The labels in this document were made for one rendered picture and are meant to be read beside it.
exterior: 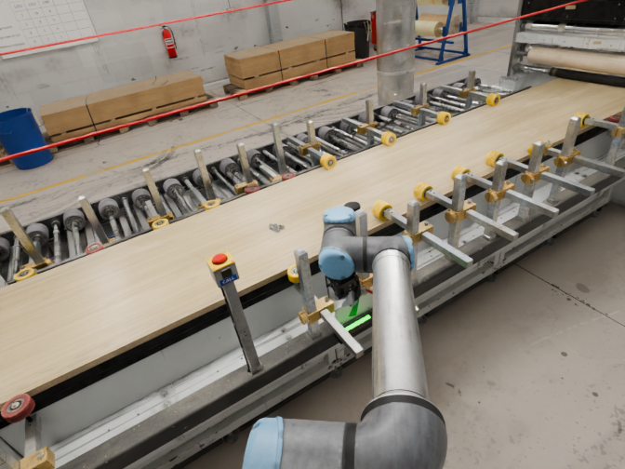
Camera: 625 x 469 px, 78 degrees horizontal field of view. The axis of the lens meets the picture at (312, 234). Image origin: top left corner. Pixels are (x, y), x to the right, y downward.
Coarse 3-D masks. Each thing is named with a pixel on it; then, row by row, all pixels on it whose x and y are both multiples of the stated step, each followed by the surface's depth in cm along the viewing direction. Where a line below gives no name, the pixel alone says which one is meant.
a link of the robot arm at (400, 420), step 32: (384, 256) 89; (384, 288) 78; (384, 320) 69; (416, 320) 71; (384, 352) 62; (416, 352) 62; (384, 384) 57; (416, 384) 56; (384, 416) 49; (416, 416) 49; (384, 448) 46; (416, 448) 46
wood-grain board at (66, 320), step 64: (448, 128) 253; (512, 128) 241; (256, 192) 214; (320, 192) 205; (384, 192) 198; (448, 192) 190; (128, 256) 178; (192, 256) 172; (256, 256) 167; (0, 320) 153; (64, 320) 148; (128, 320) 144; (0, 384) 127
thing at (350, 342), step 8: (296, 288) 160; (320, 312) 145; (328, 312) 145; (328, 320) 141; (336, 320) 141; (336, 328) 138; (344, 328) 137; (344, 336) 135; (344, 344) 135; (352, 344) 132; (352, 352) 131; (360, 352) 129
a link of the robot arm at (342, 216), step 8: (336, 208) 109; (344, 208) 108; (328, 216) 106; (336, 216) 105; (344, 216) 105; (352, 216) 105; (328, 224) 105; (336, 224) 104; (344, 224) 104; (352, 224) 106; (352, 232) 104
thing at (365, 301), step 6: (366, 294) 156; (372, 294) 158; (360, 300) 155; (366, 300) 157; (372, 300) 159; (348, 306) 153; (360, 306) 157; (366, 306) 160; (372, 306) 162; (336, 312) 151; (342, 312) 153; (348, 312) 155; (360, 312) 159; (336, 318) 153; (342, 318) 155; (348, 318) 157; (342, 324) 156
